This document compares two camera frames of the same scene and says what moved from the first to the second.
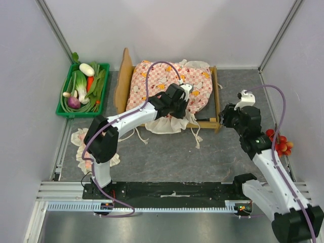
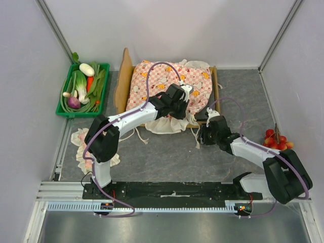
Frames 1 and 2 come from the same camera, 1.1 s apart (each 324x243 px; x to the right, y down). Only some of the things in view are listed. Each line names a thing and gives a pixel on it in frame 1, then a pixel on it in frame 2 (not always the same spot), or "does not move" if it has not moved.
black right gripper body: (226, 117) → (206, 135)
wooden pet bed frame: (122, 82) does not move
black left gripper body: (178, 108) does not move
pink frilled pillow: (77, 138) does not move
